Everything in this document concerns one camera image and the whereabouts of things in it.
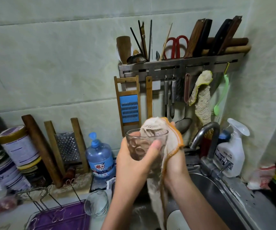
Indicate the dark metal ladle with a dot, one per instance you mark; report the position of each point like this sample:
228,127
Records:
137,58

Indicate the red container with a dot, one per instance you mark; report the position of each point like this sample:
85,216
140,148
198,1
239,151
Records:
205,147

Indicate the stainless steel sink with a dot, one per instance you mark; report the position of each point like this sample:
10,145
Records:
214,203

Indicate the bundle of dark chopsticks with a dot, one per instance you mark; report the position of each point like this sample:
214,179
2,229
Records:
143,38

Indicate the blue capped bottle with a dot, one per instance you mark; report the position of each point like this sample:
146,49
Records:
223,136

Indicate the small blue water bottle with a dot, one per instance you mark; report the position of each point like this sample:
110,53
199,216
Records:
100,158

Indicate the hanging loofah sponge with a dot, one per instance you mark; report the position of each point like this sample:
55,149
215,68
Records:
202,98

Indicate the wooden slicer with blue blade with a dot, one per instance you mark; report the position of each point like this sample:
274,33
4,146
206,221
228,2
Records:
128,105

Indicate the white plate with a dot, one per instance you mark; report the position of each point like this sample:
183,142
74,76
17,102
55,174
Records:
176,221

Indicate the person's right hand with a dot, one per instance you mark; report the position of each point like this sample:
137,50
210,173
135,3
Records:
176,163

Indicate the mesh strainer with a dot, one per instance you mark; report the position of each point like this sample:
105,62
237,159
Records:
182,125

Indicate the wooden framed metal grater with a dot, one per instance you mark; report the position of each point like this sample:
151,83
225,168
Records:
68,147

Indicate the stack of labelled tin cans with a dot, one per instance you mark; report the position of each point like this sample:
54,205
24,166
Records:
11,155

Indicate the white spray bottle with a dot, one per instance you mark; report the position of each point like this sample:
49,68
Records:
231,151

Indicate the beige dish cloth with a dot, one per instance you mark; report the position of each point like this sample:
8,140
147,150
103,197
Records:
155,124

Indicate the wooden spatula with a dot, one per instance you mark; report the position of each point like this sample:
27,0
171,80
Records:
149,98

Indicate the wooden scoop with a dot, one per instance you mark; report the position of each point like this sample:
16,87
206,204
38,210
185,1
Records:
123,48

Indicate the purple plastic tray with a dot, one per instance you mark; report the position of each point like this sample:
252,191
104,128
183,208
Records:
68,220

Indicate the pink and white plastic bag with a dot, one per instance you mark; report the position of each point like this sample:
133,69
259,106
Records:
260,177

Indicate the person's right forearm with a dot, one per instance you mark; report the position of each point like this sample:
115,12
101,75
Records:
195,206

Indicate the wooden rolling pin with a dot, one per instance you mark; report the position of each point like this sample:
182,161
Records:
42,148

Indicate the bamboo skewer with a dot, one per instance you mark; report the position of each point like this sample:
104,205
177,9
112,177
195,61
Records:
166,40

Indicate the person's left hand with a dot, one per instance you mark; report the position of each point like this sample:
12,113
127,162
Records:
133,172

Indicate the wall mounted metal utensil rack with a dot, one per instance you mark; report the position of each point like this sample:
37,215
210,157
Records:
181,67

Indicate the metal peeler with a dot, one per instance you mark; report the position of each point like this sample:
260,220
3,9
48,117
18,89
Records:
173,95
166,95

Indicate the metal faucet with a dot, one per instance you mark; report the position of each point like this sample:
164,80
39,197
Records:
205,132

